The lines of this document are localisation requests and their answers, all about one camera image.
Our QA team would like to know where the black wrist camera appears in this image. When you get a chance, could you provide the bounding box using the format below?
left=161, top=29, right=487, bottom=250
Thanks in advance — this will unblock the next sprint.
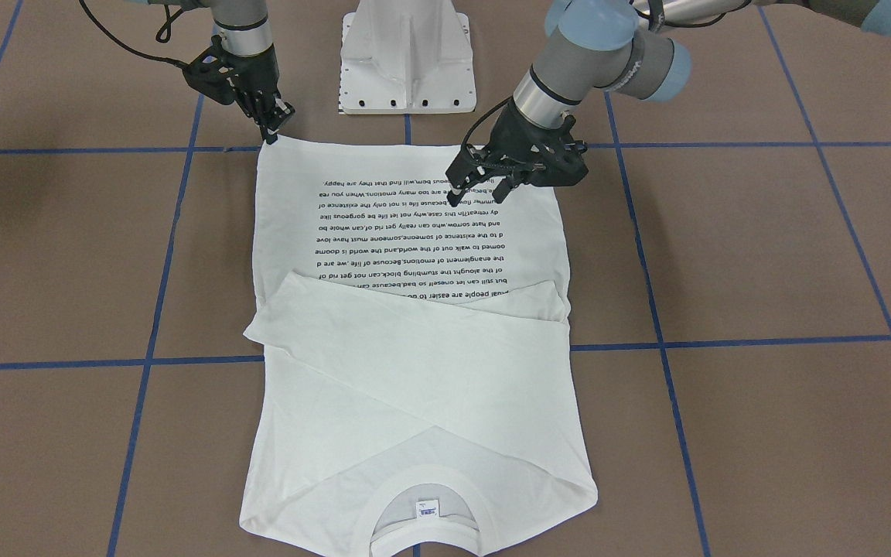
left=527, top=121, right=589, bottom=187
left=183, top=34, right=250, bottom=105

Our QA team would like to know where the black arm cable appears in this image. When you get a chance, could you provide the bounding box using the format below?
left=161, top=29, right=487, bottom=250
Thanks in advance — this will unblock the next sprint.
left=461, top=93, right=520, bottom=155
left=78, top=0, right=199, bottom=70

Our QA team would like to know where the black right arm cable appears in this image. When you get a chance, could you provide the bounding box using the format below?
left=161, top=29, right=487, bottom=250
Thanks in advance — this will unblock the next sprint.
left=78, top=0, right=199, bottom=70

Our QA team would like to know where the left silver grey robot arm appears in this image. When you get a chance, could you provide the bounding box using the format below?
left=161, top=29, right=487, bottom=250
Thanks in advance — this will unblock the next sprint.
left=446, top=1, right=749, bottom=206

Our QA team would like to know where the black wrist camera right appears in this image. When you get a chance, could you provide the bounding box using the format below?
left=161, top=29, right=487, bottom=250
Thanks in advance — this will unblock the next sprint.
left=183, top=34, right=250, bottom=105

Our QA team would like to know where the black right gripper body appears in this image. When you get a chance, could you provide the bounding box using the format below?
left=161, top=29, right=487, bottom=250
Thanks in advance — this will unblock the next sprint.
left=232, top=45, right=289, bottom=125

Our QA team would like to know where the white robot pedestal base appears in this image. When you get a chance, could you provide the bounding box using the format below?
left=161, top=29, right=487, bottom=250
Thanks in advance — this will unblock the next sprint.
left=339, top=1, right=477, bottom=115

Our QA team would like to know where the white printed long-sleeve shirt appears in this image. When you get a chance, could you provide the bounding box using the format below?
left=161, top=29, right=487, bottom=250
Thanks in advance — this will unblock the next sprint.
left=238, top=138, right=598, bottom=556

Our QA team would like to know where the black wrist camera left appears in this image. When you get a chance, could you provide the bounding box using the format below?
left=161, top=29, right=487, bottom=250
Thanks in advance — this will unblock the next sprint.
left=527, top=121, right=589, bottom=187

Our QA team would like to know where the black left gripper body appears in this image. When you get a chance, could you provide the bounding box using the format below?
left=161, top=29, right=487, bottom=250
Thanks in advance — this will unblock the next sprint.
left=461, top=97, right=576, bottom=186

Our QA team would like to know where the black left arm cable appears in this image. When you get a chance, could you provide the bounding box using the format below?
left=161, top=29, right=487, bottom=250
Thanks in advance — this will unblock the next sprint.
left=461, top=93, right=520, bottom=155

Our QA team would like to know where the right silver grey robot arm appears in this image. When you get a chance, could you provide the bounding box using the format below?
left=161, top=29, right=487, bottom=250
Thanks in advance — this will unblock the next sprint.
left=152, top=1, right=295, bottom=145

